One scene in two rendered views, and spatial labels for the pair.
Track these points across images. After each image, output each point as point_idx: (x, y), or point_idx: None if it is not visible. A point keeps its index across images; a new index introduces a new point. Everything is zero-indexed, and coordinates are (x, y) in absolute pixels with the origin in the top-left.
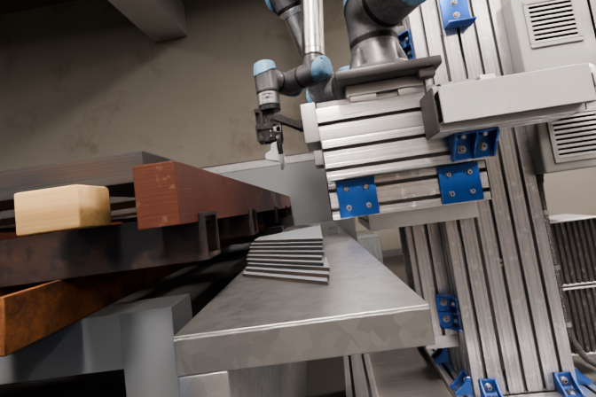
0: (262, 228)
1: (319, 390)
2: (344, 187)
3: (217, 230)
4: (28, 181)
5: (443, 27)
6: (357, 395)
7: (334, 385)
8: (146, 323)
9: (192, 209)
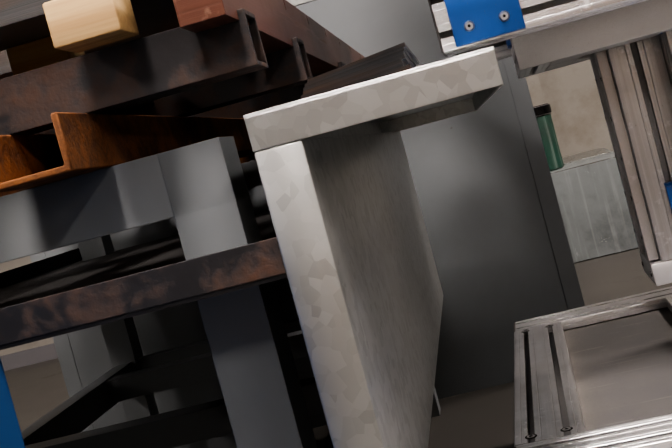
0: None
1: (482, 445)
2: None
3: (260, 39)
4: None
5: None
6: (535, 383)
7: (513, 435)
8: (192, 160)
9: (231, 4)
